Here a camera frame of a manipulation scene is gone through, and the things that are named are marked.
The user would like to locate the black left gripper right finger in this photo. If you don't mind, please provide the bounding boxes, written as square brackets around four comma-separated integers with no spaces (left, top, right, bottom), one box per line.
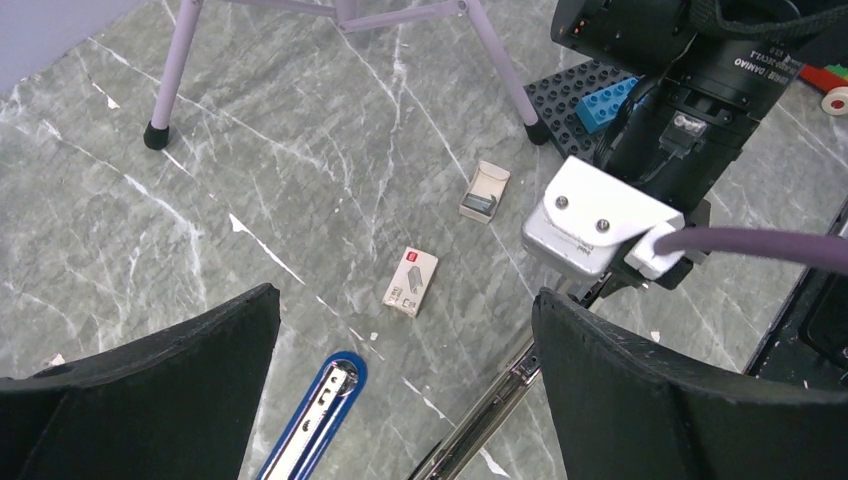
[532,288,847,479]

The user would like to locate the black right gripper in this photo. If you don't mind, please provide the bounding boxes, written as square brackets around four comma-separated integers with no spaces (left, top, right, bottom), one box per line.
[592,72,763,293]

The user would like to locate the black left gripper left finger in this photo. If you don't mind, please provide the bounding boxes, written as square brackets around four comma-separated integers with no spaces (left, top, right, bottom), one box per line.
[1,283,280,479]

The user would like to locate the blue black stapler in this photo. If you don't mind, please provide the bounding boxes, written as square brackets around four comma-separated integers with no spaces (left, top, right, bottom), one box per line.
[256,351,368,480]

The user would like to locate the staple box tray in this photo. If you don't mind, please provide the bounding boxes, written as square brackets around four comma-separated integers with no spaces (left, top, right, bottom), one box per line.
[458,161,511,224]

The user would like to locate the white staple box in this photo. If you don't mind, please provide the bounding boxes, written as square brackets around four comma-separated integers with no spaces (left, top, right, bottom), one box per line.
[382,247,439,318]

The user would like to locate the black silver stapler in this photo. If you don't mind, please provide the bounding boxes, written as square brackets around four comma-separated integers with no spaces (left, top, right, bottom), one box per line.
[409,324,540,480]

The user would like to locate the blue lego brick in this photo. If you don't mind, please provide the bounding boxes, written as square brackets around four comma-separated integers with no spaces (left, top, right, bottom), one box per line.
[575,77,639,134]

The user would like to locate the dark grey lego baseplate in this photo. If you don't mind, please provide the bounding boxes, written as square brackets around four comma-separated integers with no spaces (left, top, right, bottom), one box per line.
[525,60,637,160]

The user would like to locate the colourful lego toy car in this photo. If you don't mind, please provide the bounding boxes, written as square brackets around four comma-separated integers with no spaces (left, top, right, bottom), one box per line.
[799,64,847,116]

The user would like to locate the staple strips in tray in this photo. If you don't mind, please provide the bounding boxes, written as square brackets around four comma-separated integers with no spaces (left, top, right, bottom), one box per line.
[461,193,498,217]

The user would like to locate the white perforated music stand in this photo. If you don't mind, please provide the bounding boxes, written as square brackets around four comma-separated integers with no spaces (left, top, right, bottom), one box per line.
[143,0,549,153]

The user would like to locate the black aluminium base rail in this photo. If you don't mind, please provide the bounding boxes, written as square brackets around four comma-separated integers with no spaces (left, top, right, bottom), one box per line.
[745,268,847,391]

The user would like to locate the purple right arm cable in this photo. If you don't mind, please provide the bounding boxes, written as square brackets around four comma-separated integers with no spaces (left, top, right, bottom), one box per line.
[654,227,848,276]

